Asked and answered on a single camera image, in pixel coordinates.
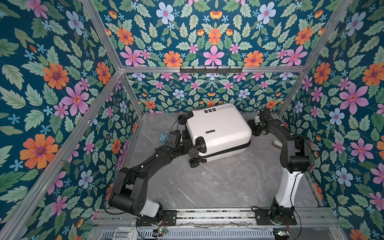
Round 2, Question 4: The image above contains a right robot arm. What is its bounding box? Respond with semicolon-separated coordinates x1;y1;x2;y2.
247;109;313;225

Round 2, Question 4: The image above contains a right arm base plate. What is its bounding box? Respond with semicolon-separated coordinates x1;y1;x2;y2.
251;206;298;226

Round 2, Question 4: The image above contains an aluminium mounting rail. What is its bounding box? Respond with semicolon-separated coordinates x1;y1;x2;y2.
95;207;340;229

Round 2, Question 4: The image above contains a small teal owl toy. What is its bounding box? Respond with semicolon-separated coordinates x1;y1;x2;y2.
159;134;168;143

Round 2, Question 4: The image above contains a small beige stapler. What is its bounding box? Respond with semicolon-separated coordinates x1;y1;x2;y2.
272;140;283;149

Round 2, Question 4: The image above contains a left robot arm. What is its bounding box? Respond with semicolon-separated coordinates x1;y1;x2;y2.
108;130;192;221

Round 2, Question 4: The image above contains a black hook rack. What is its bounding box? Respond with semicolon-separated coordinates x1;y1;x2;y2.
179;66;243;74

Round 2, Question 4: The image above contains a white hard-shell suitcase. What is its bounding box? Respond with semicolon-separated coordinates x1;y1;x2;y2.
178;104;252;168

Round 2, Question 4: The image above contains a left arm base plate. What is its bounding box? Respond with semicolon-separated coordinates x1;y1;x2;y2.
137;210;178;227

